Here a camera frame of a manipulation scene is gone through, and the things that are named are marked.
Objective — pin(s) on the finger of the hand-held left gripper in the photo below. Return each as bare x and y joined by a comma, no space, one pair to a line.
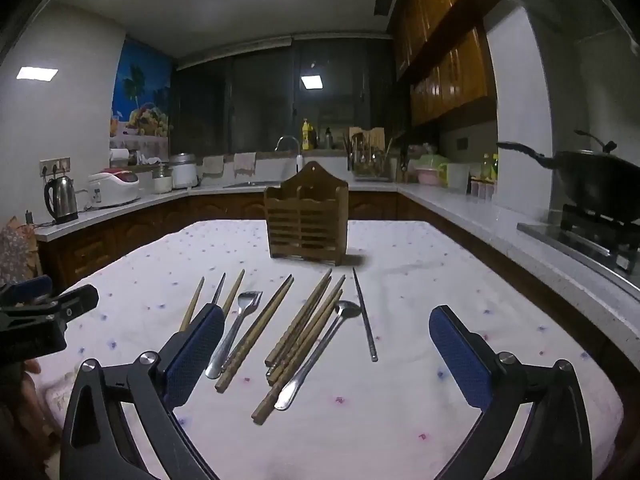
72,302
27,290

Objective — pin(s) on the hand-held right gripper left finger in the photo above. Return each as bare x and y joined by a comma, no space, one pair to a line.
196,347

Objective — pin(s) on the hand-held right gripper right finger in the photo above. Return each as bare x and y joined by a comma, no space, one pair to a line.
457,355

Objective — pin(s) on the metal spoon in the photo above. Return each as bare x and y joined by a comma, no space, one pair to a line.
347,310

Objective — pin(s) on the wooden slatted utensil holder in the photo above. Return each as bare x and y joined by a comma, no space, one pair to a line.
306,220

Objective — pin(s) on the person's left hand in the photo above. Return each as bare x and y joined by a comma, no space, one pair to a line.
32,366

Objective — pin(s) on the floral patterned cloth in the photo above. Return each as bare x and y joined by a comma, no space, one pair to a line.
17,250

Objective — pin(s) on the white floral tablecloth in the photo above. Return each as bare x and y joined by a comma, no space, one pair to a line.
400,420

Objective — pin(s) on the steel electric kettle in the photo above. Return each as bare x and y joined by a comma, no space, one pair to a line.
61,197

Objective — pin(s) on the white and red rice cooker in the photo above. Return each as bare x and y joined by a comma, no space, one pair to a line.
112,187

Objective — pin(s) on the kitchen counter with wooden cabinets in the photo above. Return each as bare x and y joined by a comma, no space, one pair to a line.
500,230

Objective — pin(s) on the glass jar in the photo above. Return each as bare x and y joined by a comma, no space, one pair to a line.
162,180

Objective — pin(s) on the row of spice jars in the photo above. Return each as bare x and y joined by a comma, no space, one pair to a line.
482,190

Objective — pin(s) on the white pot with lid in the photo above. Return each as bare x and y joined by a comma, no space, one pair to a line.
184,172

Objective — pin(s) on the steel kitchen sink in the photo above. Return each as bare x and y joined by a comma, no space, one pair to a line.
252,184

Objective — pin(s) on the white plastic pitcher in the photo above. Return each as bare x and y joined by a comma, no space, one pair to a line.
455,176

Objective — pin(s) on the pink plastic bowl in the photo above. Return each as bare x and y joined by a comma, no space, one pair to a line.
427,178

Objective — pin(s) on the gas stove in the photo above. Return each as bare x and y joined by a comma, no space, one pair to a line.
590,232

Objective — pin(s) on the hanging dish towel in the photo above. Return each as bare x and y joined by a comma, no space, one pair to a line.
213,165
245,162

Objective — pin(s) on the yellow oil bottle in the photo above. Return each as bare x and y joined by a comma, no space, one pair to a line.
495,167
486,167

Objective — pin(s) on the chrome kitchen faucet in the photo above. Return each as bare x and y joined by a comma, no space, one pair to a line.
299,160

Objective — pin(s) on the black wok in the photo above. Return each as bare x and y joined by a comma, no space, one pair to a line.
595,177

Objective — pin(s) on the steel bottle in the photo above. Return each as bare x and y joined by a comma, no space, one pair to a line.
328,139

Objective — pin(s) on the dark kitchen window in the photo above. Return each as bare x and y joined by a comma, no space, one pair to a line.
250,100

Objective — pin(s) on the ceiling vent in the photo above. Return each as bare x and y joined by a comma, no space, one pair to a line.
382,6

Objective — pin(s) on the wall outlet strip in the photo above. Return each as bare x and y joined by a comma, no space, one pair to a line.
55,166

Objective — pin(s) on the dark wall switch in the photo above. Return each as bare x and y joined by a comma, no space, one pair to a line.
463,143

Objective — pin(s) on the tropical fruit wall poster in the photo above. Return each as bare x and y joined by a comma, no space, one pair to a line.
142,85

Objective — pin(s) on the wooden wall cabinets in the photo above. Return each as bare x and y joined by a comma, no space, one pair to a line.
450,75

